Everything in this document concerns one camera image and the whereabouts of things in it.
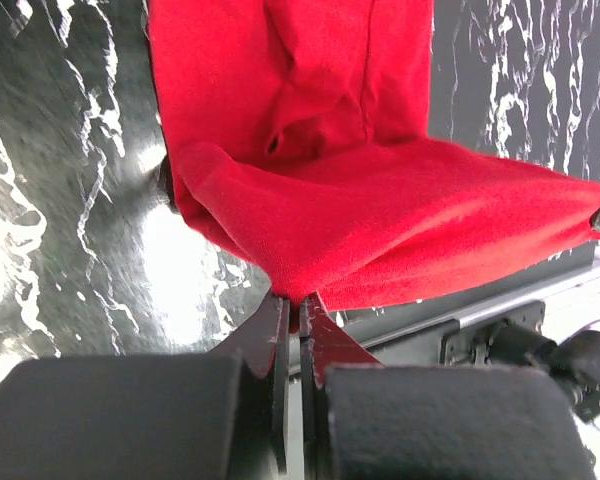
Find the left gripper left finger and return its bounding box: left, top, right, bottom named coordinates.
left=0, top=295, right=290, bottom=479

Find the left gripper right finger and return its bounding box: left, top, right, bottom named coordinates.
left=299, top=295, right=594, bottom=479

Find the dark red t shirt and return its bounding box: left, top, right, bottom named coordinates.
left=148, top=1, right=600, bottom=310

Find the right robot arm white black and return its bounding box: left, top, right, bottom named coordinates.
left=474, top=318, right=600, bottom=423

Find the aluminium frame rail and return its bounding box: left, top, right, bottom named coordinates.
left=344, top=259, right=600, bottom=348

